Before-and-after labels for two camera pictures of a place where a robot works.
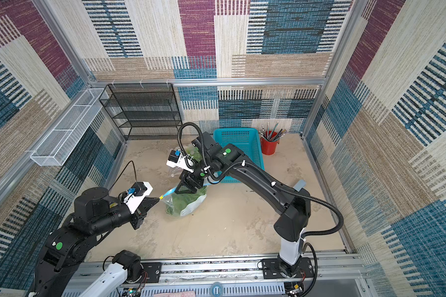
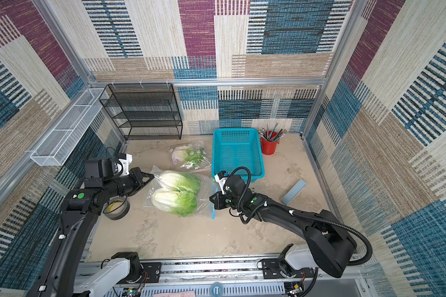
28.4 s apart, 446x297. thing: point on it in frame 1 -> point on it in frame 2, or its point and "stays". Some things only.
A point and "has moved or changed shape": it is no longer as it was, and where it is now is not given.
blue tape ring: (217, 289) stays
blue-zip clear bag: (178, 203) has moved or changed shape
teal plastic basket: (246, 140) stays
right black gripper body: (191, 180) -> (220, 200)
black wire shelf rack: (143, 111) stays
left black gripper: (142, 211) -> (136, 174)
